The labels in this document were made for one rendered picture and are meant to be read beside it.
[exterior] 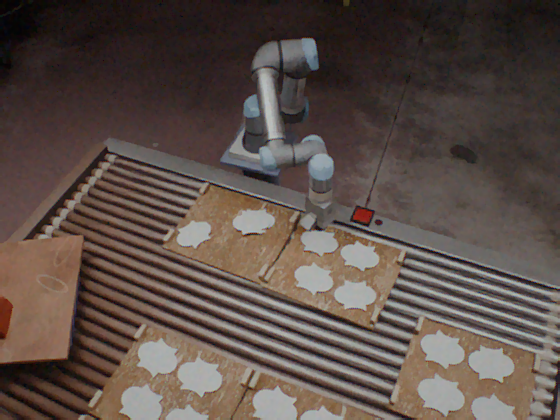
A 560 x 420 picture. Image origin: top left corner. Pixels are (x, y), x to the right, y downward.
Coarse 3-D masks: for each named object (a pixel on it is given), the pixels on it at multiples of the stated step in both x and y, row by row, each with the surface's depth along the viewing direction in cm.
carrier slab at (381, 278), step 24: (360, 240) 216; (288, 264) 210; (336, 264) 209; (384, 264) 208; (264, 288) 205; (288, 288) 203; (336, 288) 202; (384, 288) 201; (336, 312) 196; (360, 312) 195
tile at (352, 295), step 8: (344, 288) 201; (352, 288) 201; (360, 288) 201; (368, 288) 200; (336, 296) 199; (344, 296) 199; (352, 296) 199; (360, 296) 198; (368, 296) 198; (344, 304) 197; (352, 304) 196; (360, 304) 196; (368, 304) 196
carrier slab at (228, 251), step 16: (208, 192) 235; (224, 192) 235; (192, 208) 230; (208, 208) 230; (224, 208) 229; (240, 208) 229; (256, 208) 229; (272, 208) 228; (224, 224) 224; (288, 224) 223; (176, 240) 220; (224, 240) 219; (240, 240) 218; (256, 240) 218; (272, 240) 218; (192, 256) 214; (208, 256) 214; (224, 256) 214; (240, 256) 213; (256, 256) 213; (272, 256) 213; (240, 272) 209; (256, 272) 208
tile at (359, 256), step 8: (344, 248) 212; (352, 248) 212; (360, 248) 212; (368, 248) 212; (344, 256) 210; (352, 256) 210; (360, 256) 210; (368, 256) 210; (376, 256) 209; (352, 264) 208; (360, 264) 207; (368, 264) 207; (376, 264) 207
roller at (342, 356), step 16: (112, 272) 214; (128, 272) 212; (144, 288) 211; (160, 288) 207; (176, 288) 208; (192, 304) 203; (208, 304) 202; (240, 320) 198; (256, 320) 197; (272, 336) 194; (288, 336) 192; (320, 352) 189; (336, 352) 188; (368, 368) 184; (384, 368) 183
